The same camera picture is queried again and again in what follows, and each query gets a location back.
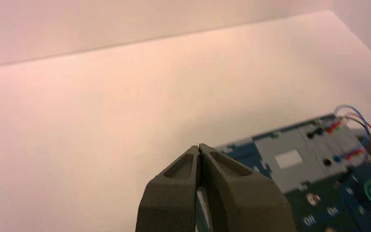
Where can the olive left gripper left finger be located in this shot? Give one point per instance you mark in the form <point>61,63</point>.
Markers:
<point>169,205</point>

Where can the olive left gripper right finger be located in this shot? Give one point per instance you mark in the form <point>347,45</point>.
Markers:
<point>246,205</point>

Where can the teal and grey control box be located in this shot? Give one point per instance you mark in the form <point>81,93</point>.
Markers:
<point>294,173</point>

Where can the black round jack socket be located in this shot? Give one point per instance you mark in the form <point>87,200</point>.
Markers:
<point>310,134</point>
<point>327,161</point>

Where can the blue banana plug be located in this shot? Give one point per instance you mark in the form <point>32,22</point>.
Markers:
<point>337,158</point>
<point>319,130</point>

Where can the red banana plug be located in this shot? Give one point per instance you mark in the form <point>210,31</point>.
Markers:
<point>353,155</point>
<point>332,127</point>

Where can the silver metal toggle switch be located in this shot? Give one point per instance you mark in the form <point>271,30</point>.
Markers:
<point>313,199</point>

